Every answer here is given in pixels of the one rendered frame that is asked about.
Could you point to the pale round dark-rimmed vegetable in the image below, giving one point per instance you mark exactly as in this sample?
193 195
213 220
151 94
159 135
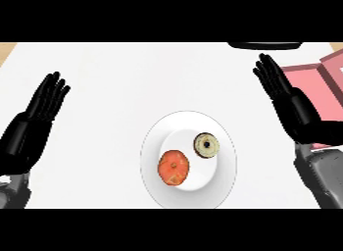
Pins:
208 145

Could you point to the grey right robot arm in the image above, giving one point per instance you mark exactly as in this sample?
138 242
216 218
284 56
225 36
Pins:
329 178

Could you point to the white oval plate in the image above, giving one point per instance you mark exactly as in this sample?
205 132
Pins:
188 159

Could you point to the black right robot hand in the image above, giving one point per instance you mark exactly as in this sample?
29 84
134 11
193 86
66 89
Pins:
299 111

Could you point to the pink cardboard box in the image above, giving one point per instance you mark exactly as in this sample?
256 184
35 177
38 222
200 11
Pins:
330 93

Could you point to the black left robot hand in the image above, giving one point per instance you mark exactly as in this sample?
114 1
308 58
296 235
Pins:
27 130

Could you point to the black rounded object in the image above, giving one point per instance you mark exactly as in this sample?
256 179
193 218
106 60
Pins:
264 45

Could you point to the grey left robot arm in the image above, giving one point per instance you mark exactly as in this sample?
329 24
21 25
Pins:
8 192

